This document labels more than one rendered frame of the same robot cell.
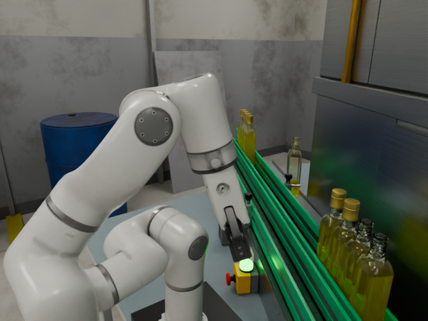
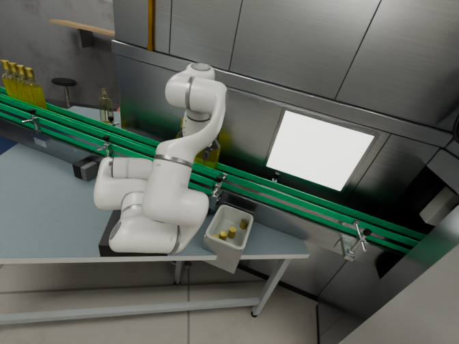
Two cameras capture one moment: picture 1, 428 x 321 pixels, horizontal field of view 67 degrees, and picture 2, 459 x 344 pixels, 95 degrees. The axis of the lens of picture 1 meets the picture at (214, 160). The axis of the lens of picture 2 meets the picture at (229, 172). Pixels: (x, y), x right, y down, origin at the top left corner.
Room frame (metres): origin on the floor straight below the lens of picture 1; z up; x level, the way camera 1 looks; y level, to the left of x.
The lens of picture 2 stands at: (0.17, 0.54, 1.53)
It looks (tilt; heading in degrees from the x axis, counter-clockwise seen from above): 32 degrees down; 287
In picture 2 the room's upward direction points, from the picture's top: 14 degrees clockwise
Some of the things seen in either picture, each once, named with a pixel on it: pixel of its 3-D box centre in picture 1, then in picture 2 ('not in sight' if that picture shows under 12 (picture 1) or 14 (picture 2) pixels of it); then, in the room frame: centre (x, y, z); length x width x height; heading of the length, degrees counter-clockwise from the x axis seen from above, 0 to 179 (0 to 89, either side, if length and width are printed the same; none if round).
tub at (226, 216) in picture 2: not in sight; (229, 230); (0.32, -0.14, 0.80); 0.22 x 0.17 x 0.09; 97
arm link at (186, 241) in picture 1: (181, 248); (135, 179); (0.65, 0.08, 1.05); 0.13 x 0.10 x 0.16; 43
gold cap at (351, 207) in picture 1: (350, 209); not in sight; (0.67, -0.32, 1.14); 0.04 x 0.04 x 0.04
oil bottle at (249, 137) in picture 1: (249, 141); (35, 93); (1.68, -0.19, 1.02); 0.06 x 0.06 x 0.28; 7
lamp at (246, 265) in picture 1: (246, 264); not in sight; (0.86, -0.10, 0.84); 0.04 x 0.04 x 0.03
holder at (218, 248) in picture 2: not in sight; (230, 227); (0.32, -0.16, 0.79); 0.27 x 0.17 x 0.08; 97
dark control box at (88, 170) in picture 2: (229, 230); (86, 169); (1.14, -0.06, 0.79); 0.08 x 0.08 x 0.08; 7
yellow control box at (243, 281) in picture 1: (244, 278); not in sight; (0.86, -0.10, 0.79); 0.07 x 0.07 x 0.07; 7
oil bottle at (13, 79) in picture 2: (244, 135); (20, 89); (1.79, -0.18, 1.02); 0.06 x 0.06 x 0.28; 7
